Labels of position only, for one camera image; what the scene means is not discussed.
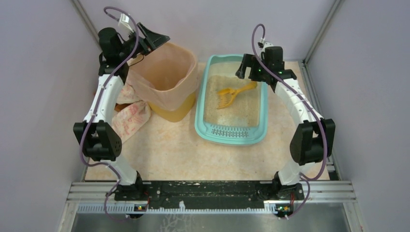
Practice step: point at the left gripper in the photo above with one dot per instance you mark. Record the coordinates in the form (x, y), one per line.
(142, 39)

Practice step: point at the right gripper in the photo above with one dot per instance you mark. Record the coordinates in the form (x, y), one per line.
(250, 66)

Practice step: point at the yellow litter scoop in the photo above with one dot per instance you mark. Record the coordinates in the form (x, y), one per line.
(228, 95)

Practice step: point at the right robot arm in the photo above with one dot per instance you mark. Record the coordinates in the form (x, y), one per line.
(313, 138)

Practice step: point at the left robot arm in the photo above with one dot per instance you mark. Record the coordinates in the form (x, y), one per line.
(99, 144)

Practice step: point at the teal litter box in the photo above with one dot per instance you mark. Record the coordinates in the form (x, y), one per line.
(227, 65)

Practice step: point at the cat litter sand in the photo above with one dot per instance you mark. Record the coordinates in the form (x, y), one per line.
(244, 112)

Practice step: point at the orange plastic bin liner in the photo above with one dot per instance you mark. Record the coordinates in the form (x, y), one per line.
(165, 77)

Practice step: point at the brown wooden tray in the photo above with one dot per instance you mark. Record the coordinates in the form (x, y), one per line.
(118, 107)

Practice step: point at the pink patterned cloth bag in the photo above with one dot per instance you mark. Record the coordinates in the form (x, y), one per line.
(133, 116)

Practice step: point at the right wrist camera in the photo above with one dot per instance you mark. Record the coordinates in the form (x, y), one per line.
(263, 44)

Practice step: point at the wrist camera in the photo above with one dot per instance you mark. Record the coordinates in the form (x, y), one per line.
(124, 23)
(263, 44)

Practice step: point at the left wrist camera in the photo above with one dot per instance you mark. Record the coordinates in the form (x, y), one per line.
(124, 23)

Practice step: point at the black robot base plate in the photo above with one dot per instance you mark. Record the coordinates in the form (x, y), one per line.
(208, 195)

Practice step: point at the aluminium frame rail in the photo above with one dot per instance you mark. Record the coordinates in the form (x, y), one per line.
(92, 197)

